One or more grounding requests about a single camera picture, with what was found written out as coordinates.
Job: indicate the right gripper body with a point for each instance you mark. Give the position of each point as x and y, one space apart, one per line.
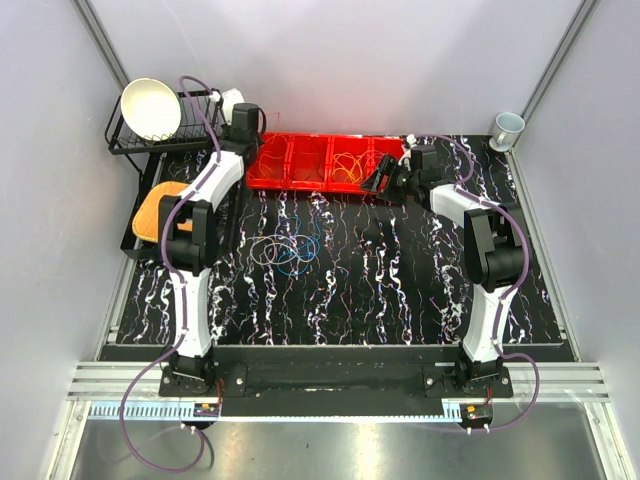
403 184

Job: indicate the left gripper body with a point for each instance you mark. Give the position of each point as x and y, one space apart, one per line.
226 128

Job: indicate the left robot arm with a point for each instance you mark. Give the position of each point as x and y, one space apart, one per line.
188 242

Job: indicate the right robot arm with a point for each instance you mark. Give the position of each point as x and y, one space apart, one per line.
495 255

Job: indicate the red bin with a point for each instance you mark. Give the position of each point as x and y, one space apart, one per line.
385 145
348 164
307 162
269 169

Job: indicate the light blue mug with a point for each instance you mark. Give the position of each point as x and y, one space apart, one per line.
506 130

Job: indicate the white bowl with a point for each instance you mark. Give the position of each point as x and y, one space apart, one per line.
151 109

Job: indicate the woven bamboo tray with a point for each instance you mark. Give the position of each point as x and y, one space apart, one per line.
145 223

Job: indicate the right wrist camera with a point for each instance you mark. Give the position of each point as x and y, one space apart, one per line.
408 142

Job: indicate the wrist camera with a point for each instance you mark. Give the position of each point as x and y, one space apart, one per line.
408 142
227 100

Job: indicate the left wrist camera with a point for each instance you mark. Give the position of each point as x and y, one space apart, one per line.
227 100

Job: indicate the black wire dish rack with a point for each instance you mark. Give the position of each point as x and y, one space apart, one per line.
175 159

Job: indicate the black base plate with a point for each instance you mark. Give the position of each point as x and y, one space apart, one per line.
333 382

